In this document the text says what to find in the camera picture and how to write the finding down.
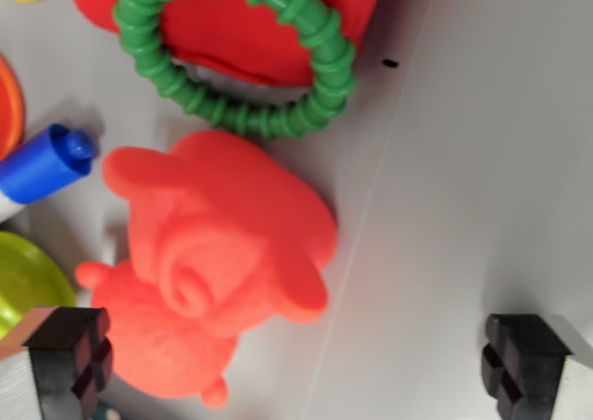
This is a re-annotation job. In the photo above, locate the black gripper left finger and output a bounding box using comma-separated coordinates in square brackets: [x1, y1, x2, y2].
[0, 305, 115, 420]

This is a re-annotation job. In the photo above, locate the green ribbed ring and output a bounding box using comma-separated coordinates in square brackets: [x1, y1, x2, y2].
[112, 0, 359, 141]

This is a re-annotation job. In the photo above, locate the lime green plastic cup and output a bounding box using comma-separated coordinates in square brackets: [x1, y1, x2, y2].
[0, 230, 78, 343]

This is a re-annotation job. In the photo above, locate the red rubber animal figure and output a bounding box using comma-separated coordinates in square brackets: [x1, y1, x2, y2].
[74, 129, 339, 410]

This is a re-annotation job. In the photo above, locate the grey plastic bin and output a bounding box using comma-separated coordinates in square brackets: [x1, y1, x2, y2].
[0, 0, 593, 420]

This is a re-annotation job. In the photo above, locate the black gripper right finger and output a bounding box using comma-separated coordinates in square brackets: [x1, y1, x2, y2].
[479, 312, 593, 420]

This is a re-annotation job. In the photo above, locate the orange plastic cup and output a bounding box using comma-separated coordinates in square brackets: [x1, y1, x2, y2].
[0, 52, 27, 161]

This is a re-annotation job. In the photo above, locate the red foam shape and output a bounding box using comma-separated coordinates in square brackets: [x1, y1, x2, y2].
[70, 0, 386, 88]

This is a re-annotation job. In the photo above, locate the blue dry-erase marker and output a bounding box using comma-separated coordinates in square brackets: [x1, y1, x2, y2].
[0, 122, 100, 227]

